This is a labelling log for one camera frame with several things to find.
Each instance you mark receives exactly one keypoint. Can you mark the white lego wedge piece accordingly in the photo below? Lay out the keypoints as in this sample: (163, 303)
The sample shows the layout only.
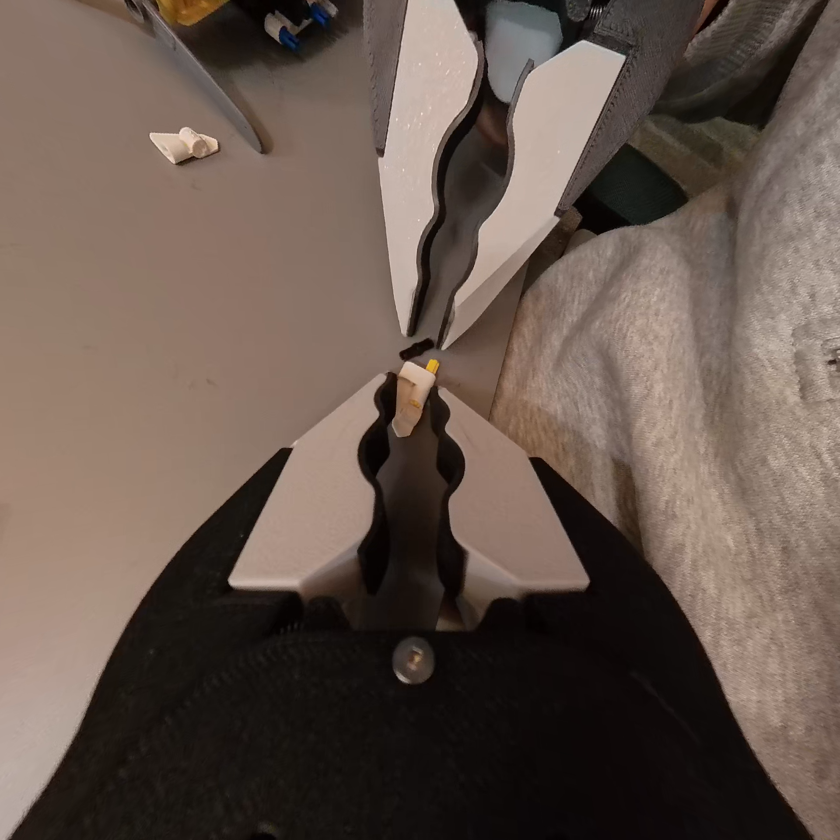
(180, 145)

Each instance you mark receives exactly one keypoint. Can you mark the lego helicopter model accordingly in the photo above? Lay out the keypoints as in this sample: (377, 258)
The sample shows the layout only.
(216, 98)

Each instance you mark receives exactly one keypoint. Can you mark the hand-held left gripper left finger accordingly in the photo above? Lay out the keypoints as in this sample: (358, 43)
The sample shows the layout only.
(302, 518)

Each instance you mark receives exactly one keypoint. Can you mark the white lego piece yellow pin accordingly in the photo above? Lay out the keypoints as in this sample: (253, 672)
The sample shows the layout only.
(410, 400)

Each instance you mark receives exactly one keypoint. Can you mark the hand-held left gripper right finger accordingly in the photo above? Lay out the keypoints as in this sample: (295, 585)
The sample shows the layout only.
(518, 518)

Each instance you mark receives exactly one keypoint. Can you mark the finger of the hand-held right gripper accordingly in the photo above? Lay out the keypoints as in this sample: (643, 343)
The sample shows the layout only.
(558, 144)
(420, 131)

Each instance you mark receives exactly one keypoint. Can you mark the dark green chair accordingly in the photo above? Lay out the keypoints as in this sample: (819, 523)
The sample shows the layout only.
(636, 190)

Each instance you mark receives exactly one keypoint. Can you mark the person's grey zip hoodie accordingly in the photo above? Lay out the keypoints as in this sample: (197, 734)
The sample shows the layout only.
(656, 426)

